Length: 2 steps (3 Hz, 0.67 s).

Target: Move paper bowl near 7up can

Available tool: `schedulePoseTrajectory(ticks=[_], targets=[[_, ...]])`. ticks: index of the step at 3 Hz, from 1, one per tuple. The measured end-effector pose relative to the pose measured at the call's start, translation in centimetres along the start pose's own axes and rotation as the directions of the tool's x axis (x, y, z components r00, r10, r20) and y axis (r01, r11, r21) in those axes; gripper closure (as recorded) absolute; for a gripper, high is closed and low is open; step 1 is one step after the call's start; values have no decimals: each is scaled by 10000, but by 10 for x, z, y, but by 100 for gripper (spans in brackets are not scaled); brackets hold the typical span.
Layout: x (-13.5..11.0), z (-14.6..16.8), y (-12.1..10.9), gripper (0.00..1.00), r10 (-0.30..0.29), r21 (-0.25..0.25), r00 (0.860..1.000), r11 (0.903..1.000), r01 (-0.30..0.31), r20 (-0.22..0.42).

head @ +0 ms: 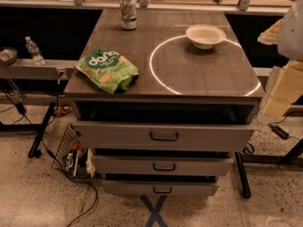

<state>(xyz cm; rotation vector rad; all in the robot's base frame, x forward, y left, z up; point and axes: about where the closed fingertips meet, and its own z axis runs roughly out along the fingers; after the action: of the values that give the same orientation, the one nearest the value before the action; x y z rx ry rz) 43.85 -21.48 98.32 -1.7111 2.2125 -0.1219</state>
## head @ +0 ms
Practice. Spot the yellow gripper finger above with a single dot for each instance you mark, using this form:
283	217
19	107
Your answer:
287	90
270	36

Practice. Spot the white paper bowl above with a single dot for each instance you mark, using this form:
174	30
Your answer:
205	36

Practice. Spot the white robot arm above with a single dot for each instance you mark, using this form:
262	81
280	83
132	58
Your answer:
287	34

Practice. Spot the green white 7up can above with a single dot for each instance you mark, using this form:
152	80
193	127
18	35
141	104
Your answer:
128	14

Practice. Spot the small bowl on shelf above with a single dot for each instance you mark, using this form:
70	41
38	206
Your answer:
7	56

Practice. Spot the black power adapter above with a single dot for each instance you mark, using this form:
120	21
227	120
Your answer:
279	132

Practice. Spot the grey top drawer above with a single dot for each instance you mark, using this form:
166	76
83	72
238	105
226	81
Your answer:
163	136

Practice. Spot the grey drawer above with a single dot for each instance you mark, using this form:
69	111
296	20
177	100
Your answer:
139	165
159	188
163	136

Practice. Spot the green chip bag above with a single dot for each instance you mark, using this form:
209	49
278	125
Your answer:
108	69

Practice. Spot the grey middle drawer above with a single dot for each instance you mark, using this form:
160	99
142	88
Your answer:
139	165

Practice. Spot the grey bottom drawer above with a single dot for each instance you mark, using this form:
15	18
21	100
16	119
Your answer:
159	188

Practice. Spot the clear plastic water bottle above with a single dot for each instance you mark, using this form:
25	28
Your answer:
34	51

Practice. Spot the grey side shelf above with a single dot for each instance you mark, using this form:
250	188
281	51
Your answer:
27	69

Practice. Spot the wire mesh basket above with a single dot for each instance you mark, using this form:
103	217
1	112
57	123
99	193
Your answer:
72	157

